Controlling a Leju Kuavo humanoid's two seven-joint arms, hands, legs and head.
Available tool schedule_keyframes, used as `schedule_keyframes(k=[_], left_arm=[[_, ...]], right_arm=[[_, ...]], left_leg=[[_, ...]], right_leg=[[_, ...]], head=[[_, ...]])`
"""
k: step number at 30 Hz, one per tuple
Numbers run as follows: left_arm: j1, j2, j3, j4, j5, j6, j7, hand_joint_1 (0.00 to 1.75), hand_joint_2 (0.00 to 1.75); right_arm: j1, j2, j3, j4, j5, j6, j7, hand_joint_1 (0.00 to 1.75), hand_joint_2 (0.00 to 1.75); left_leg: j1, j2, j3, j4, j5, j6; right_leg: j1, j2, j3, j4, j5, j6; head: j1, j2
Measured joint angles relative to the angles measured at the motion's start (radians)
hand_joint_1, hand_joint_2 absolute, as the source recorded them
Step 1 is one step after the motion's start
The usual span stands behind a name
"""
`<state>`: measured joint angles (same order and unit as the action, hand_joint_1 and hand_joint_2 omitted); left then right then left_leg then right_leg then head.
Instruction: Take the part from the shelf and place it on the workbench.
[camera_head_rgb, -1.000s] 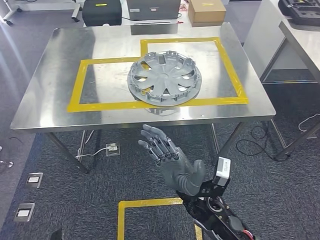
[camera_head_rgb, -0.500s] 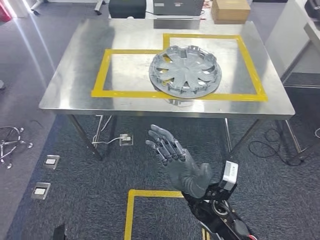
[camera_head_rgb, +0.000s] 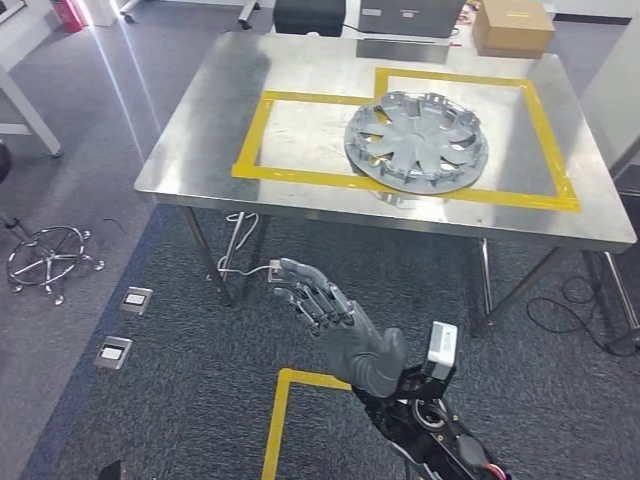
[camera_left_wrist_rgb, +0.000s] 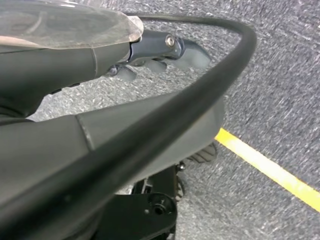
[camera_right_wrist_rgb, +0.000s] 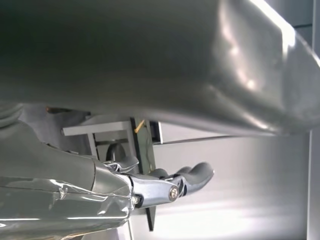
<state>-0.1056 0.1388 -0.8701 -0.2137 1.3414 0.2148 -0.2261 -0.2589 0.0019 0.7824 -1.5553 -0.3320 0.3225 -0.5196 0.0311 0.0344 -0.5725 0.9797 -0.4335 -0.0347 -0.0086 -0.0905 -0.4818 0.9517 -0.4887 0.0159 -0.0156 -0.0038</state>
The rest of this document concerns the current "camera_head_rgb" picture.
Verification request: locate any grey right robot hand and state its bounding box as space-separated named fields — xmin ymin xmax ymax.
xmin=272 ymin=256 xmax=409 ymax=400

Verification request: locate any grey plastic hubcap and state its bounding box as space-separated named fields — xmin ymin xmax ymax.
xmin=343 ymin=91 xmax=490 ymax=197

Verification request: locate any grey laptop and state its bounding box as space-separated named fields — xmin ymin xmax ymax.
xmin=357 ymin=0 xmax=466 ymax=40

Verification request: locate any black zip case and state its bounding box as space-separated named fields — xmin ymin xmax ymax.
xmin=273 ymin=0 xmax=347 ymax=38

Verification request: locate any cardboard box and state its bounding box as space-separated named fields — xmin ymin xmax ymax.
xmin=472 ymin=0 xmax=556 ymax=60

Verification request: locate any stool with chrome base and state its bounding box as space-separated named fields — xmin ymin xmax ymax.
xmin=0 ymin=142 xmax=106 ymax=307

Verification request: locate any red fire extinguisher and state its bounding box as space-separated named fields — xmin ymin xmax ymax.
xmin=51 ymin=0 xmax=85 ymax=34

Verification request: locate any white cable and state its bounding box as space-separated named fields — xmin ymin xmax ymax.
xmin=207 ymin=211 xmax=273 ymax=283

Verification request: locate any black floor cable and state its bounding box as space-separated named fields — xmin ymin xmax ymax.
xmin=525 ymin=274 xmax=640 ymax=359

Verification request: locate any white table frame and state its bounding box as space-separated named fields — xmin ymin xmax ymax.
xmin=119 ymin=0 xmax=261 ymax=31

